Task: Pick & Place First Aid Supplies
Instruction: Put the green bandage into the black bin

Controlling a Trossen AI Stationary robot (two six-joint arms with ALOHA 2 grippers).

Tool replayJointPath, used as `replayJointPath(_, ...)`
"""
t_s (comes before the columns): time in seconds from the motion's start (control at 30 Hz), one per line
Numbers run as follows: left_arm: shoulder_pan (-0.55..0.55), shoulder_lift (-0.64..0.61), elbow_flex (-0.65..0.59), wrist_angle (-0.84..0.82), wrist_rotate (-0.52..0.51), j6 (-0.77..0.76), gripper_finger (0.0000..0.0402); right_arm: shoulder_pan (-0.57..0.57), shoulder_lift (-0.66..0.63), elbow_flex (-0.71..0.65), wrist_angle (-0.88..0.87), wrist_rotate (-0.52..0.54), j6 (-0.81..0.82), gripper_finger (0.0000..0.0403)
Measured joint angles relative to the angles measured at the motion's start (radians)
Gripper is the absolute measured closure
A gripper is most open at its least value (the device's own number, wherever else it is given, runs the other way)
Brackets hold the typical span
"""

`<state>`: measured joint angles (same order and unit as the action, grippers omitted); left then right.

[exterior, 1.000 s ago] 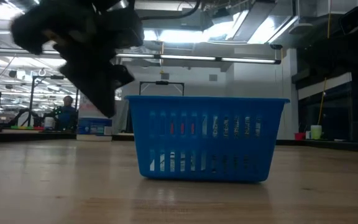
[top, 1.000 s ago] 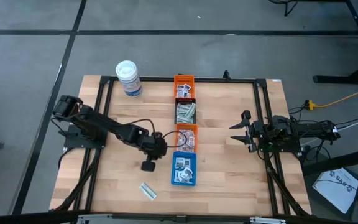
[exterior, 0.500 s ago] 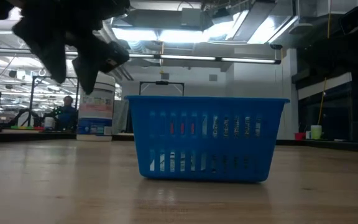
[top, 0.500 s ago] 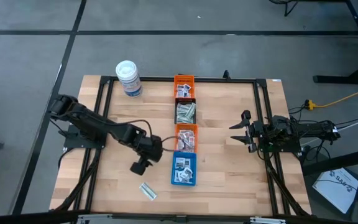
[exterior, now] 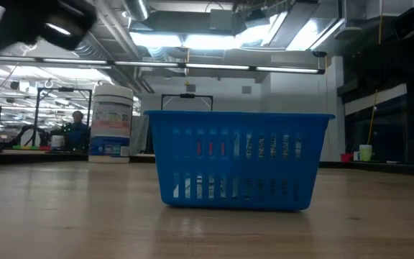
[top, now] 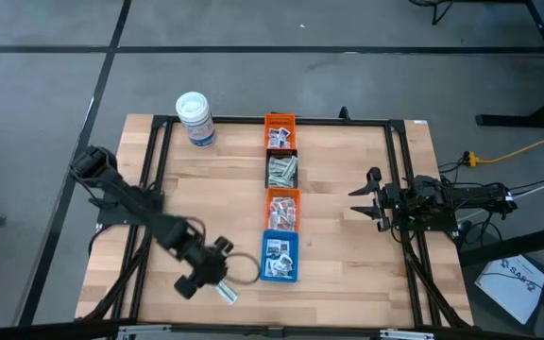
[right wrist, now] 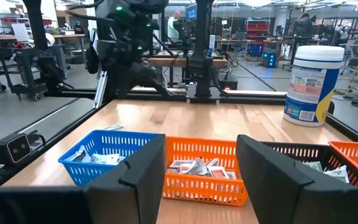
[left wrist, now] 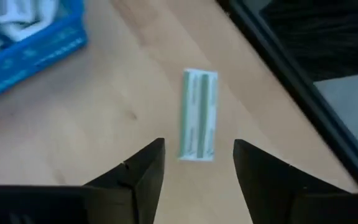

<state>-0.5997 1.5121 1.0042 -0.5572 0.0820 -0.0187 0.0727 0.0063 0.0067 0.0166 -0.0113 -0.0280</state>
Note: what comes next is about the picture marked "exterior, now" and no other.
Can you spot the small black robot arm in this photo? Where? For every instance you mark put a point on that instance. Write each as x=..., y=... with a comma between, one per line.
x=23, y=136

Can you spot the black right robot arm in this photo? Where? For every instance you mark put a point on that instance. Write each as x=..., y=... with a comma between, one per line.
x=408, y=54

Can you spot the small white container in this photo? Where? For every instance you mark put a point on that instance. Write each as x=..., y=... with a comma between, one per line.
x=58, y=141

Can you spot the person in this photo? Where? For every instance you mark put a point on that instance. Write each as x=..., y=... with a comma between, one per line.
x=77, y=135

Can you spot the colourful blocks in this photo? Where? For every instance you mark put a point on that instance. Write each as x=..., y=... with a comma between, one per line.
x=31, y=147

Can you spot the overhead light bar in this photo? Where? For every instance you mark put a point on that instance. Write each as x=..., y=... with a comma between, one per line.
x=146, y=64

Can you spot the white wipes canister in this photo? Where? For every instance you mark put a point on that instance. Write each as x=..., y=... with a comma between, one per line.
x=110, y=118

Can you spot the grey cloth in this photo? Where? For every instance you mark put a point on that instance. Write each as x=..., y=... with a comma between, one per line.
x=139, y=133

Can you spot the grey ceiling box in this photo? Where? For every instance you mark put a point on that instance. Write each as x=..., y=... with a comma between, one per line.
x=225, y=19

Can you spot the orange plastic basket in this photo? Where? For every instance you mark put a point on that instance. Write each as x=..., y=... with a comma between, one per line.
x=198, y=148

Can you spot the blue plastic basket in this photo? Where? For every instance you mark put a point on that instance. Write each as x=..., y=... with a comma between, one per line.
x=235, y=165

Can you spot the red container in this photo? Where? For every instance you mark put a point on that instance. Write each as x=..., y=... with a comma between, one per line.
x=346, y=157

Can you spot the green cup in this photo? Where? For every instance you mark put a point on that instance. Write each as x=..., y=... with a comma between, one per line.
x=366, y=153

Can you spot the tall black workstation frame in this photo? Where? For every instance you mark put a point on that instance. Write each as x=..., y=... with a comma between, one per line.
x=65, y=89

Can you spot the black aluminium frame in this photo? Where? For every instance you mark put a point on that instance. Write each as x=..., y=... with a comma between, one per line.
x=31, y=158

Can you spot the low black workstation frame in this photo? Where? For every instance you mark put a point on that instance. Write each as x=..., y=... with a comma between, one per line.
x=187, y=95

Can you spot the grey wall vent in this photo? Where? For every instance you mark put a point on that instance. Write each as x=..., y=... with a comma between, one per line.
x=246, y=90
x=190, y=88

